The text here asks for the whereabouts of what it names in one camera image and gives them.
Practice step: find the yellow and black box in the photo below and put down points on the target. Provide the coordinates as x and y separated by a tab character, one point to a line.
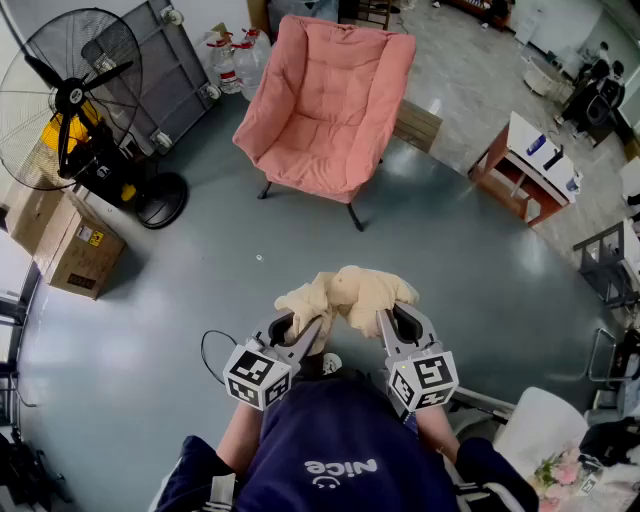
107	160

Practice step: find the wooden stool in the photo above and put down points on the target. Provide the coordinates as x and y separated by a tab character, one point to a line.
415	125

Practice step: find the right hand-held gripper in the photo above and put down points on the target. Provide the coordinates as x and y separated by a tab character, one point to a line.
425	377

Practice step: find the person's black trousers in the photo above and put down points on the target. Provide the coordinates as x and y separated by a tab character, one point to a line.
312	370

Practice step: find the blue bottle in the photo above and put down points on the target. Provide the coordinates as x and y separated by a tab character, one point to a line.
536	145

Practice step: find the person's right forearm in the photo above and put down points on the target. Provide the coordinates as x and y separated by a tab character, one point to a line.
435	430

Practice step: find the orange and white table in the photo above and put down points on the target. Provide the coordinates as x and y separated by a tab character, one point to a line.
525	180

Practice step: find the metal chair frame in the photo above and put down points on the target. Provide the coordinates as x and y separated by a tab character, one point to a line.
597	355

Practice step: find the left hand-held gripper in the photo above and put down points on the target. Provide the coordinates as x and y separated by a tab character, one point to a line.
257	375

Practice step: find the person's left forearm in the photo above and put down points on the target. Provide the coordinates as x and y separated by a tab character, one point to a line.
240	435

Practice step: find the pink flower bouquet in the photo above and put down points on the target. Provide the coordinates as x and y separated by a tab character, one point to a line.
560	472

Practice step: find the plain cardboard box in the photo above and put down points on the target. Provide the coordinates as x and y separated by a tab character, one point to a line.
30	215

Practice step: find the large cardboard box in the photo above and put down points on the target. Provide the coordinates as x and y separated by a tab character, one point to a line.
75	250

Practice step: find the black standing fan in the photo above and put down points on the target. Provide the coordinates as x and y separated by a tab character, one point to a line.
70	95

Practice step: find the pink padded chair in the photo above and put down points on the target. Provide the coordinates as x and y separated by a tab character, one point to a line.
325	120

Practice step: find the large window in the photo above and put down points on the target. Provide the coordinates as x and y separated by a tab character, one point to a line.
12	320

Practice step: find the person's white shoe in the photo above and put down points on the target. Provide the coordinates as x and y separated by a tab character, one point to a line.
331	364

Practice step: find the person's navy shirt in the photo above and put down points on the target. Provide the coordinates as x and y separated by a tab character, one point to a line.
340	440

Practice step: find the white round side table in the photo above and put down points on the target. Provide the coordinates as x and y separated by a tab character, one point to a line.
542	75

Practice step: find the grey cart with casters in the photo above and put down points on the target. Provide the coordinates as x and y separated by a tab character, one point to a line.
170	75

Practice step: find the black metal rack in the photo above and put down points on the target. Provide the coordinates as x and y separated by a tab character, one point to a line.
602	270

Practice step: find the dark wooden chair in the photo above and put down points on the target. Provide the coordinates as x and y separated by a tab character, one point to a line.
374	12

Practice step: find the cream yellow cloth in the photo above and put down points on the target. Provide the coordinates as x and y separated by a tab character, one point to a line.
360	292

